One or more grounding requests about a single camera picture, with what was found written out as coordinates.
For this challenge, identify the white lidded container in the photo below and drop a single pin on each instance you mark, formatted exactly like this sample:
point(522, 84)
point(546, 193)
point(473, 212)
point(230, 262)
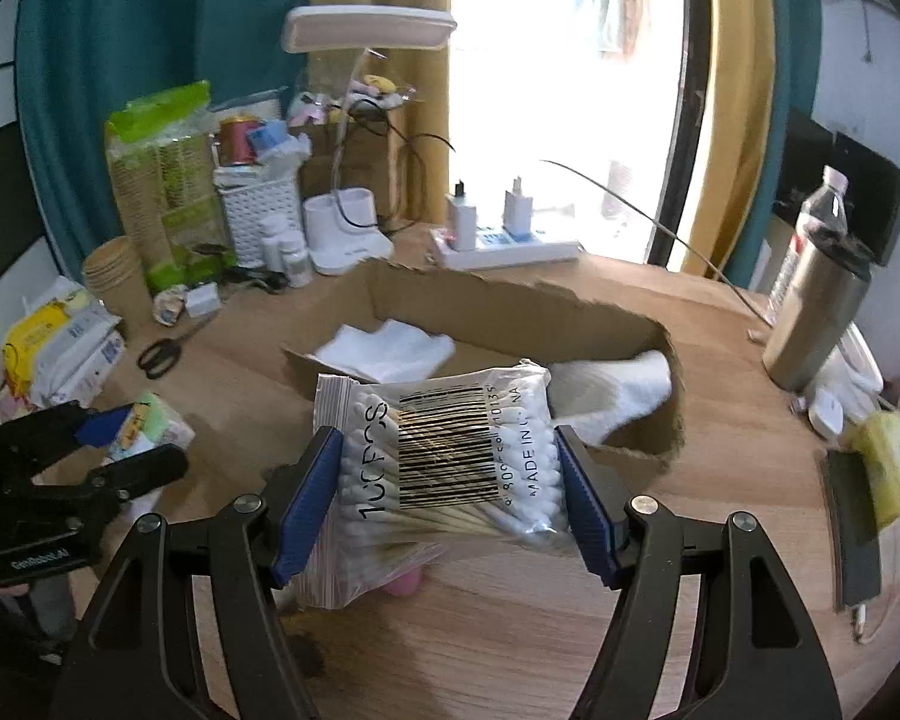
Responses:
point(859, 367)

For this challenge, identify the white power strip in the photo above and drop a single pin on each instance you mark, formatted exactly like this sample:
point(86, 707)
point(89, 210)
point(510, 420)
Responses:
point(525, 249)

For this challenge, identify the green pack of paper cups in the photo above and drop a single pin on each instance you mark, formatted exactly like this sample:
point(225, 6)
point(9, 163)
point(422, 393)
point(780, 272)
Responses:
point(165, 187)

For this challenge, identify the clear plastic water bottle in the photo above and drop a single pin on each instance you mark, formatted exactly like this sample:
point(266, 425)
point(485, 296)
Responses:
point(821, 210)

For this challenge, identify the narrow teal curtain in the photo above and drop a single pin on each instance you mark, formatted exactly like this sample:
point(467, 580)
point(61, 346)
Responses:
point(791, 30)

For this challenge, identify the colourful tissue packet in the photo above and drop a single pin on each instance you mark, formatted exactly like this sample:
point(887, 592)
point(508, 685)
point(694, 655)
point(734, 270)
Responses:
point(157, 424)

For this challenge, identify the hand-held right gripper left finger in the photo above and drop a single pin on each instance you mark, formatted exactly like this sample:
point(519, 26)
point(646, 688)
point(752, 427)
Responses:
point(311, 502)

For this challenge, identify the wrapped bundle of small plush toys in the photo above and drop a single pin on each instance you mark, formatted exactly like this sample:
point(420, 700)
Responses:
point(375, 86)

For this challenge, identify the clear bag of cotton swabs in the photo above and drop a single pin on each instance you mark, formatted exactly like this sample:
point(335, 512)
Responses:
point(435, 465)

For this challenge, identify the white wipes pack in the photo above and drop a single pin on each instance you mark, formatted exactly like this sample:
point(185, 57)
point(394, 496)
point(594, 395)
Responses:
point(82, 364)

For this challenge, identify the red can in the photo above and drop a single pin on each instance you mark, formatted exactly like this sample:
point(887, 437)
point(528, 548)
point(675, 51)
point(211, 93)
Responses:
point(236, 141)

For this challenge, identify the black door frame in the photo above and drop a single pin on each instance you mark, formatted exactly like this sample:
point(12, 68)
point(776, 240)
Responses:
point(682, 90)

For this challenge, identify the hanging orange shirt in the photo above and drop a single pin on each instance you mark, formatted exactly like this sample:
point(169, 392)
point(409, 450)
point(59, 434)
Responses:
point(634, 0)

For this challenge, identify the white computer mouse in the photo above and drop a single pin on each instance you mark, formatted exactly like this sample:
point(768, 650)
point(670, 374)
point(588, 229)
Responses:
point(825, 411)

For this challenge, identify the brown paper bag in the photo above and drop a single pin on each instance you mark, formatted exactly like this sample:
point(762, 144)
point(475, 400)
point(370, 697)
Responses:
point(360, 172)

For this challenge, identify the steel tumbler with black lid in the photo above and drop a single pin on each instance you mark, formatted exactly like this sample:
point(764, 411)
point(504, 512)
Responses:
point(810, 315)

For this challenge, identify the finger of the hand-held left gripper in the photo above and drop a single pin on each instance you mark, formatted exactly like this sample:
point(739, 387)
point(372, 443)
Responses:
point(142, 469)
point(105, 426)

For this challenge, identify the wide yellow curtain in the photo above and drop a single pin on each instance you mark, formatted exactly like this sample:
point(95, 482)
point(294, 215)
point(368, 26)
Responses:
point(420, 105)

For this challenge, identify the white plastic basket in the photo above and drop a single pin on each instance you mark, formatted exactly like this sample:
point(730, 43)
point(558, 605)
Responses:
point(259, 217)

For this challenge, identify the black monitor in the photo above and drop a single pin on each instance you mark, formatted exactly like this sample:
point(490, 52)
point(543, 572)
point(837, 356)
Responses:
point(806, 154)

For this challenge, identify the yellow tissue pack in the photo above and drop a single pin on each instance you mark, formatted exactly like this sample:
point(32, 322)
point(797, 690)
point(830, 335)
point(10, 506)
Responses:
point(34, 334)

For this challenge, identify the black scissors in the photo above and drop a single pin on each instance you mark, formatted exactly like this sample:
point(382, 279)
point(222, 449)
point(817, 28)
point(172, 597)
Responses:
point(157, 356)

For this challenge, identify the white sock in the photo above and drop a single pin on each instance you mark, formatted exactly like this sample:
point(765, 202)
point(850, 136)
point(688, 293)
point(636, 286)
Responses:
point(615, 390)

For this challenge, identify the white adapter cube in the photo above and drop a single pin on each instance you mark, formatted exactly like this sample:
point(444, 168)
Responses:
point(202, 300)

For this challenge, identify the brown cardboard box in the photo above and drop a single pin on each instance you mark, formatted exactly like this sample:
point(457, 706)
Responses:
point(495, 315)

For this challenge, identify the stack of brown paper cups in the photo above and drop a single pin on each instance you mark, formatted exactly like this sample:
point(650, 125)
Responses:
point(112, 270)

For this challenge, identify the white folded cloth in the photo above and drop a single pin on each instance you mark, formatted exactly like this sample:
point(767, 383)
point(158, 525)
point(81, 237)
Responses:
point(390, 349)

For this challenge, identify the white pill bottle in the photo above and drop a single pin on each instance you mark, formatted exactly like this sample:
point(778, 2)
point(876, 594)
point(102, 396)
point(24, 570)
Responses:
point(274, 240)
point(296, 259)

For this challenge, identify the white desk lamp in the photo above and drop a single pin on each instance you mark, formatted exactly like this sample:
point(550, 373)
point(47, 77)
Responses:
point(367, 28)

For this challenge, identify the wide teal curtain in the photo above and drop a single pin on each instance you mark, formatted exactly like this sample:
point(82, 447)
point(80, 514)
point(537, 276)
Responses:
point(120, 30)

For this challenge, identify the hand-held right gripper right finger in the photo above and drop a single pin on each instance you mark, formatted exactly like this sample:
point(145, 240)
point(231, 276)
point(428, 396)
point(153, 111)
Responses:
point(581, 502)

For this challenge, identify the crumpled wrapper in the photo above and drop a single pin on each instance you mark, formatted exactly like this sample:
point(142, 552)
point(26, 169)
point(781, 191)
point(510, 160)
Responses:
point(169, 307)

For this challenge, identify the narrow yellow curtain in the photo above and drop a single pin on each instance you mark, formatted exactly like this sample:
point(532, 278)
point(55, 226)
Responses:
point(735, 90)

